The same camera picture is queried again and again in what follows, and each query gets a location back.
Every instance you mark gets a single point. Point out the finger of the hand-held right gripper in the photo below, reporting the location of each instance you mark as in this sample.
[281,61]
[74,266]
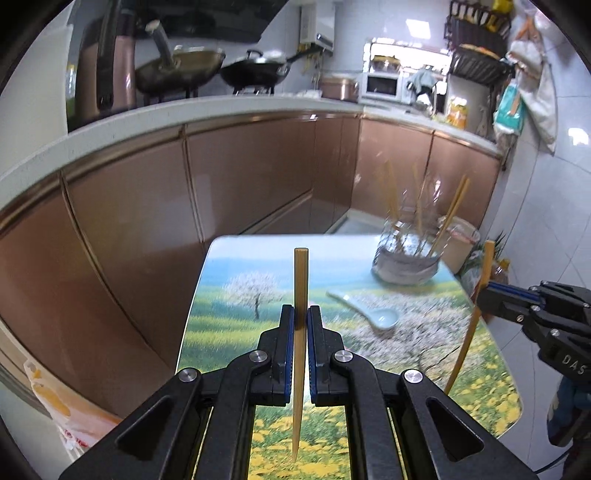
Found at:
[512,290]
[505,307]

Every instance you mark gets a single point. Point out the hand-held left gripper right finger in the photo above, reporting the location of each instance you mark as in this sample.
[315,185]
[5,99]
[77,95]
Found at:
[313,350]

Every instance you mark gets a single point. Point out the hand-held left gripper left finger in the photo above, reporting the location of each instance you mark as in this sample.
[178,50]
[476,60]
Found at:
[288,350]

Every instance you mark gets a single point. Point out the bamboo chopstick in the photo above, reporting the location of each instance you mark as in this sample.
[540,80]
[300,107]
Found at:
[419,203]
[300,286]
[450,217]
[485,263]

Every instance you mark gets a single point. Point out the glass jar with chopsticks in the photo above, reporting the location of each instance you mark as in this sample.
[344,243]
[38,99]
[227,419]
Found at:
[392,235]

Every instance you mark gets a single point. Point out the white plastic bucket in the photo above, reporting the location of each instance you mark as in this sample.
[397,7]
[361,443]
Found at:
[461,244]

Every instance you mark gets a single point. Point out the light blue ceramic spoon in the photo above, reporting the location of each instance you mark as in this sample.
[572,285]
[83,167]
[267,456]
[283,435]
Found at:
[376,317]

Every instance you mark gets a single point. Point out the grey printed holder sleeve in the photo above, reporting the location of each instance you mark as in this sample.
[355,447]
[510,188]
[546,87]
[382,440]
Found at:
[401,273]

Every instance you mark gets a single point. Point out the teal and white bag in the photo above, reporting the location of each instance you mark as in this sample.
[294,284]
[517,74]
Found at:
[508,110]

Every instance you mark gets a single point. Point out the yellow packet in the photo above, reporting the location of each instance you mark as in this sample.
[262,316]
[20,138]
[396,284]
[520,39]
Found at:
[457,113]

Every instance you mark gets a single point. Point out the white hanging bag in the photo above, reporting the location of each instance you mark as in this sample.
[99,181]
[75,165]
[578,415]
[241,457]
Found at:
[538,92]

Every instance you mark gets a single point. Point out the brown kitchen cabinet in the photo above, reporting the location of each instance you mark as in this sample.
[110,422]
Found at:
[115,240]

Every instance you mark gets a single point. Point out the orange and white plastic bag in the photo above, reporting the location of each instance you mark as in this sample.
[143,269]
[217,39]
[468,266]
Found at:
[55,406]

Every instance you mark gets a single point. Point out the white microwave oven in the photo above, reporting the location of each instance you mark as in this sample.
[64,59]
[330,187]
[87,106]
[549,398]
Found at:
[381,86]

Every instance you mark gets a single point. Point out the metal countertop shelf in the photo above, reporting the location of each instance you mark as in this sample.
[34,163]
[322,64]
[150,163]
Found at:
[406,48]

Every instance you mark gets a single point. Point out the brown cooking pot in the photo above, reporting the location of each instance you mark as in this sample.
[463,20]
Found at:
[339,87]

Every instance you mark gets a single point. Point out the white kitchen countertop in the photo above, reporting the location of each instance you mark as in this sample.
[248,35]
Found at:
[138,122]

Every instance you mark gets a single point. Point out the black wok with lid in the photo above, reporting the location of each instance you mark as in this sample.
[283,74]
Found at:
[254,71]

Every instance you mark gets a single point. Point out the bronze wok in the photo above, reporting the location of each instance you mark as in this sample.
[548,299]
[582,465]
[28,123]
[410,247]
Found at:
[184,64]

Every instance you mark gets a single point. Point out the white water heater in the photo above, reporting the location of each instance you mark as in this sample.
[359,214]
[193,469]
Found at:
[316,23]

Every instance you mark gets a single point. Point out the rose metal thermos flask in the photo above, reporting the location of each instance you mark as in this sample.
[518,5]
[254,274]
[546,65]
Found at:
[115,69]

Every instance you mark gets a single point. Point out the dark range hood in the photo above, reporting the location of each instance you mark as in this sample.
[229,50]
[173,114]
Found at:
[207,18]

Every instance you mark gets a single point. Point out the black wall rack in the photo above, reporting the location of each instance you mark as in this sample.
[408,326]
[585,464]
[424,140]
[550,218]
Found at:
[480,60]

